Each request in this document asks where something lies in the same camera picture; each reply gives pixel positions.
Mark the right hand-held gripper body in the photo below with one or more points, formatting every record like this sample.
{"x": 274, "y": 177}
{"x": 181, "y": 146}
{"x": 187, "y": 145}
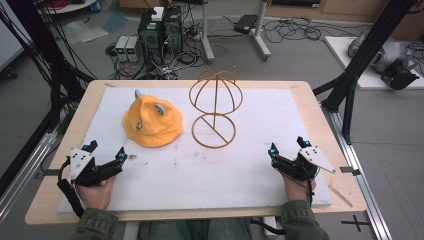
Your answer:
{"x": 315, "y": 158}

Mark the person's left hand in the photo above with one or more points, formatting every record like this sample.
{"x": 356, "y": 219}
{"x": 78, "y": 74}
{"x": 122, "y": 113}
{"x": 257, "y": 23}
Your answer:
{"x": 96, "y": 195}

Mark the white round table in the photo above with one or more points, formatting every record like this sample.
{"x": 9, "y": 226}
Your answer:
{"x": 66, "y": 6}

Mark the white foam mat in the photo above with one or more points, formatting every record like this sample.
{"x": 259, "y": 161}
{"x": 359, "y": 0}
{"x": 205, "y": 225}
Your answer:
{"x": 206, "y": 180}

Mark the person's right hand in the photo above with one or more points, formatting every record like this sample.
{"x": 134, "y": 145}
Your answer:
{"x": 295, "y": 190}

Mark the white box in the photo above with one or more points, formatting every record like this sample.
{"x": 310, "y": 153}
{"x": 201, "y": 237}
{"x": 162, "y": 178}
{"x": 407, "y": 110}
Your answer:
{"x": 158, "y": 13}

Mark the clear plastic sheet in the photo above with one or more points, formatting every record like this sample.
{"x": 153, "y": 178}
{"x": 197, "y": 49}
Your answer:
{"x": 85, "y": 31}

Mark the yellow bucket hat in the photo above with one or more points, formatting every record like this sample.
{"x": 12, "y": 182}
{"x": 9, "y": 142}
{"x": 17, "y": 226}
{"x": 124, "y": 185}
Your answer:
{"x": 151, "y": 121}

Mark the black metal frame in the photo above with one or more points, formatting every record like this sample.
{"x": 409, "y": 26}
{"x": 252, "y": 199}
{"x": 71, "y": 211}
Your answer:
{"x": 363, "y": 56}
{"x": 56, "y": 66}

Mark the grey rounded device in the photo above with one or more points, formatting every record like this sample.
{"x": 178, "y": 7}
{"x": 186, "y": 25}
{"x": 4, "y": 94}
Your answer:
{"x": 390, "y": 51}

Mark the grey bench power supply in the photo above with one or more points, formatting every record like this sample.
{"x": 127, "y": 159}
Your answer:
{"x": 134, "y": 49}
{"x": 121, "y": 48}

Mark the person's legs in jeans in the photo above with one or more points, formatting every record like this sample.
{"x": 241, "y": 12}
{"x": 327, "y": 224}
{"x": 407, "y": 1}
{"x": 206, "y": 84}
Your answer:
{"x": 200, "y": 230}

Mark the white metal stand leg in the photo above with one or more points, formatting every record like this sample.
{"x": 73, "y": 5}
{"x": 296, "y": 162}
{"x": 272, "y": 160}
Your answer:
{"x": 207, "y": 36}
{"x": 261, "y": 36}

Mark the flat black box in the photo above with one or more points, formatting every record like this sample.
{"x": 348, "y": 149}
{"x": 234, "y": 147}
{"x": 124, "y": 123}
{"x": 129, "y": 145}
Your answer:
{"x": 246, "y": 24}

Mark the light wooden table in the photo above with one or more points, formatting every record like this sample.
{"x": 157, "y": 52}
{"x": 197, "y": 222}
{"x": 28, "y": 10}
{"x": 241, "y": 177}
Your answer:
{"x": 346, "y": 190}

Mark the black device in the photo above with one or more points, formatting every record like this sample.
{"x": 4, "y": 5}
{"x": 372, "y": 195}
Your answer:
{"x": 398, "y": 75}

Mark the black computer tower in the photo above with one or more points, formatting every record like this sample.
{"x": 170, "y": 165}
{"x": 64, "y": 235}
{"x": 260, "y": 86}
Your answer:
{"x": 173, "y": 30}
{"x": 151, "y": 36}

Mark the white platform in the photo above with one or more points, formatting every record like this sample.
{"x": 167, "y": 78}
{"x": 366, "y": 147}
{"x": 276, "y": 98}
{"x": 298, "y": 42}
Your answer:
{"x": 343, "y": 56}

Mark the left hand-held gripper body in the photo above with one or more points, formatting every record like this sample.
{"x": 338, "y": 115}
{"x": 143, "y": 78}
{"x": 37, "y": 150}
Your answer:
{"x": 80, "y": 160}

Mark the aluminium rail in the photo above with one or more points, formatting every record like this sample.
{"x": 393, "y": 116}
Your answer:
{"x": 363, "y": 186}
{"x": 26, "y": 170}

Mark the thin wooden stick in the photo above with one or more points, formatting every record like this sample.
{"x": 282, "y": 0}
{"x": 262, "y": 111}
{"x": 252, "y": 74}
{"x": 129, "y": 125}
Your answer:
{"x": 340, "y": 196}

